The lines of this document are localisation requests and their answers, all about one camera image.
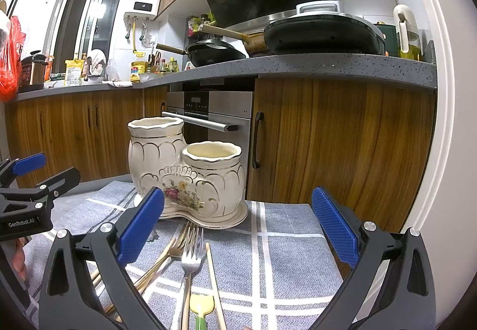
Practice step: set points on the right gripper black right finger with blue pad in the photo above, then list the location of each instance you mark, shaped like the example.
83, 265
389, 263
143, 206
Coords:
390, 284

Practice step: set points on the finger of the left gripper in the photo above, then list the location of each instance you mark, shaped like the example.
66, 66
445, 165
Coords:
11, 169
61, 183

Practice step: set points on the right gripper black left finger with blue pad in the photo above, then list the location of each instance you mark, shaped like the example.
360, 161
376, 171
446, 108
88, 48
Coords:
68, 298

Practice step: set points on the silver fork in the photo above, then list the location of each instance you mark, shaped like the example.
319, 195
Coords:
191, 262

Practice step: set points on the wooden lower cabinets left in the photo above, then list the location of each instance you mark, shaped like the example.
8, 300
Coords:
84, 130

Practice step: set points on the steel rice cooker pot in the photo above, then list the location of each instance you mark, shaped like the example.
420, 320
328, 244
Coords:
32, 72

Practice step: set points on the red plastic bag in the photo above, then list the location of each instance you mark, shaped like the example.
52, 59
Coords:
12, 43

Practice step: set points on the gold fork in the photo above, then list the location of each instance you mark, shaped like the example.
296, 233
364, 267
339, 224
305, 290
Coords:
187, 247
173, 251

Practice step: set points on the yellow snack bag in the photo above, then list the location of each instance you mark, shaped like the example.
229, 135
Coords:
74, 69

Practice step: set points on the yellow seasoning container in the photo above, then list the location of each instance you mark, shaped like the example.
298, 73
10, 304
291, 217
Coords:
137, 69

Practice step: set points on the cream ceramic utensil holder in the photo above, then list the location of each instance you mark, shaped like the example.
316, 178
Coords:
203, 182

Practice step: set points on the wooden chopstick right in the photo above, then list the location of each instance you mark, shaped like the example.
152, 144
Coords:
214, 284

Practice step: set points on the wooden cabinet door right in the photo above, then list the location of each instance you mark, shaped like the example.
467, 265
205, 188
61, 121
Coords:
367, 144

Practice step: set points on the sliding glass window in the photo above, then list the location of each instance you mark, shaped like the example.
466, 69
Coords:
83, 26

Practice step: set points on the stainless built-in oven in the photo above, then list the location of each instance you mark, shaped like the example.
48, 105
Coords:
223, 116

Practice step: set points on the grey speckled countertop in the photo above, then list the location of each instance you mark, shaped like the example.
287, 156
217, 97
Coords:
406, 73

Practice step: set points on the white oil dispenser bottle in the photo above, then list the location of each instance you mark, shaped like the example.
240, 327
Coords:
407, 32

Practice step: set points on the large black frying pan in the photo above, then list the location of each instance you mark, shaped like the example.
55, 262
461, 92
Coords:
324, 33

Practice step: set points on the yellow green handled spoon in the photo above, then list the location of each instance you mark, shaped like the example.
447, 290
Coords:
201, 306

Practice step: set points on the black wok wooden handle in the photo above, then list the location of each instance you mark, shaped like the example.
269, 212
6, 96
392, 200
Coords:
207, 52

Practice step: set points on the brown pot wooden handle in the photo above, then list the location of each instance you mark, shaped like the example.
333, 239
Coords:
254, 43

